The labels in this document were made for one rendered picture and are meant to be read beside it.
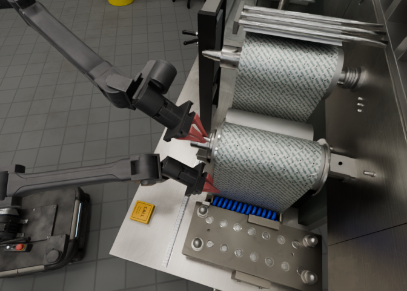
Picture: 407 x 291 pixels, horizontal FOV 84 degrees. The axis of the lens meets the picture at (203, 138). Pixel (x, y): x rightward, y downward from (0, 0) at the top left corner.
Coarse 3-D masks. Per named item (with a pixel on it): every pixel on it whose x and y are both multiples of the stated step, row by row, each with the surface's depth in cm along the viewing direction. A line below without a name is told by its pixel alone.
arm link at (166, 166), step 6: (168, 156) 67; (162, 162) 65; (168, 162) 65; (174, 162) 66; (180, 162) 68; (162, 168) 65; (168, 168) 65; (174, 168) 65; (180, 168) 66; (162, 174) 66; (168, 174) 65; (174, 174) 65
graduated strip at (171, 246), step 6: (198, 162) 97; (186, 198) 88; (186, 204) 87; (180, 210) 86; (180, 216) 85; (180, 222) 84; (174, 228) 83; (174, 234) 81; (174, 240) 80; (168, 246) 79; (168, 252) 78; (168, 258) 77; (162, 264) 76
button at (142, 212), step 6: (138, 204) 85; (144, 204) 85; (150, 204) 85; (138, 210) 84; (144, 210) 84; (150, 210) 84; (132, 216) 83; (138, 216) 83; (144, 216) 83; (150, 216) 84; (144, 222) 82
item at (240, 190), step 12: (216, 180) 66; (228, 180) 63; (240, 180) 61; (228, 192) 71; (240, 192) 68; (252, 192) 66; (264, 192) 64; (276, 192) 61; (288, 192) 59; (252, 204) 75; (264, 204) 72; (276, 204) 69; (288, 204) 66
